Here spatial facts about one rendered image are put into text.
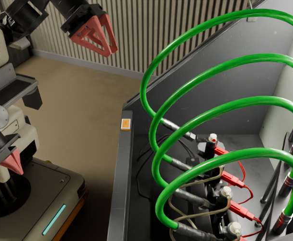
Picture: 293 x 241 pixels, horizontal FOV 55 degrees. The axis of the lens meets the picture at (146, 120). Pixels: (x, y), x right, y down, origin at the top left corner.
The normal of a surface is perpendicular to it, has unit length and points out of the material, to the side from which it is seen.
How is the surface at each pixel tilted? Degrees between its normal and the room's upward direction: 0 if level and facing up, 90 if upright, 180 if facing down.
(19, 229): 0
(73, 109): 0
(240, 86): 90
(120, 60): 90
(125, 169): 0
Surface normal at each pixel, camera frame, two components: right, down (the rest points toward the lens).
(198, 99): 0.00, 0.65
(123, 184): 0.00, -0.76
